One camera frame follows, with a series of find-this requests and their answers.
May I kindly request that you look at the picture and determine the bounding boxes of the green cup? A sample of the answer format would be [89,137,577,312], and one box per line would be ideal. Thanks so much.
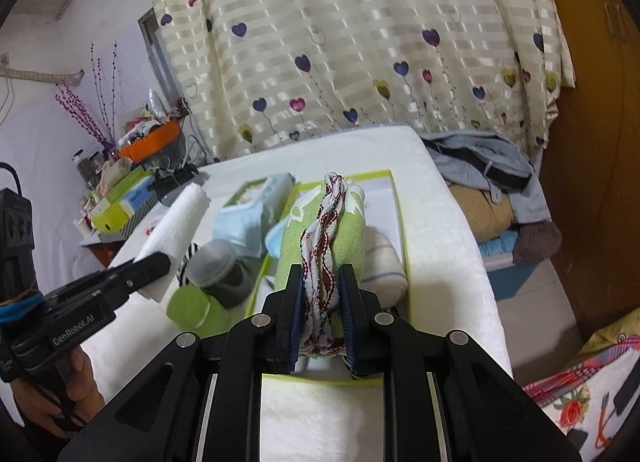
[166,286,230,340]

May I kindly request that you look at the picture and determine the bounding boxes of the white rolled towel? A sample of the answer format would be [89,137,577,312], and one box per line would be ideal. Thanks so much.
[135,184,211,303]

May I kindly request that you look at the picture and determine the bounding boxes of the green cloth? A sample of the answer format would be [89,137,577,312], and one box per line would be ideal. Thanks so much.
[277,192,368,343]

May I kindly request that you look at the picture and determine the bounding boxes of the grey blue jacket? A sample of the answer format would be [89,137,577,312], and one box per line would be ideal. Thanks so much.
[422,131,551,223]

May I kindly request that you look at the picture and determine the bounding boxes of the person's left hand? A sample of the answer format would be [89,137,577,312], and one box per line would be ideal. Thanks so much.
[12,349,106,438]

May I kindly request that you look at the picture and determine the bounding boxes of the white striped rolled sock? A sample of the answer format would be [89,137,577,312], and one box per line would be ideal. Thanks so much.
[365,229,408,313]

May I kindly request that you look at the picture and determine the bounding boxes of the brown cloth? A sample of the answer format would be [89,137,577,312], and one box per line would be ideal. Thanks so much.
[512,221,563,265]

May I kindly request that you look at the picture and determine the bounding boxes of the grey window frame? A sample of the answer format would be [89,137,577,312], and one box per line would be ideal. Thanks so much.
[137,6,181,107]

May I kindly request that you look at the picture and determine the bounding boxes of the grey sock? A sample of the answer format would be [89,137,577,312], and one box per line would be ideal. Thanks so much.
[189,241,256,307]

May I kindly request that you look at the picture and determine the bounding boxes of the light blue wet wipes pack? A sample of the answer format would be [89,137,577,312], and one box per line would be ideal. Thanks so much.
[212,173,296,259]

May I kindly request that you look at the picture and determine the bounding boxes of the floral plaid blanket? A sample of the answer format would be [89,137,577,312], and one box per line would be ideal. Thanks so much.
[522,332,640,462]

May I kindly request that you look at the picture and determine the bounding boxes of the yellow printed cloth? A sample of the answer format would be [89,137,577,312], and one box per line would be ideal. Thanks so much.
[580,309,640,353]

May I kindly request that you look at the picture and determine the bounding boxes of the light blue sock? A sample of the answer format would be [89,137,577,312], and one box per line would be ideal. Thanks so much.
[264,222,293,259]

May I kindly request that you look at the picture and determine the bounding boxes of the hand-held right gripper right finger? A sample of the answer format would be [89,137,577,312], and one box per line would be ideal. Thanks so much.
[339,265,583,462]

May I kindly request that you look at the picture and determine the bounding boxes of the orange basket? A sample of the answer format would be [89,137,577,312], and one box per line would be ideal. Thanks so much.
[119,121,182,163]

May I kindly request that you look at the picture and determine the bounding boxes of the tan folded blanket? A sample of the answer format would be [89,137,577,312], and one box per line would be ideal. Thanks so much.
[450,182,521,245]

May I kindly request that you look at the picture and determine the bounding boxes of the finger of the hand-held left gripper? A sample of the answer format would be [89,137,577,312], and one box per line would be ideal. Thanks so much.
[106,252,172,311]

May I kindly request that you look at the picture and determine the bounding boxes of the purple decorative branches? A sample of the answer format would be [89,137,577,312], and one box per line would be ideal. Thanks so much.
[55,42,121,153]

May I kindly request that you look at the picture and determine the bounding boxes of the red white braided cloth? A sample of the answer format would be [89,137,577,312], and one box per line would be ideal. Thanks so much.
[299,172,348,358]

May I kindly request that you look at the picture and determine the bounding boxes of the black white striped sock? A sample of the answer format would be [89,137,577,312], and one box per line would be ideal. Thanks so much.
[177,242,201,287]

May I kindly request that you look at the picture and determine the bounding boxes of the cream heart print curtain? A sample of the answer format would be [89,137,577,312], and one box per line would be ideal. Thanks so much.
[127,0,576,163]

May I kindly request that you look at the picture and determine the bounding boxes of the blue folded towel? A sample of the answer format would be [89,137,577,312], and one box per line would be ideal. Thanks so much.
[477,232,518,257]

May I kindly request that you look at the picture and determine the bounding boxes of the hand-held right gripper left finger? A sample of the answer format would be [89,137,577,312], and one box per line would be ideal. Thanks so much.
[60,266,304,462]

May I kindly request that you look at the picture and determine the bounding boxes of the white tray with green rim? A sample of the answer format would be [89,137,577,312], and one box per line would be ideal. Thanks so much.
[245,169,413,383]

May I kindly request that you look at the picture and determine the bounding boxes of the brown wooden wardrobe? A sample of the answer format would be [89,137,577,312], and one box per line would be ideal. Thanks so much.
[540,0,640,343]

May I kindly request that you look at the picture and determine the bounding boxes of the white wall pipe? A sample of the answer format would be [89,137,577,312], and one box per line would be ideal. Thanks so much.
[0,64,86,87]

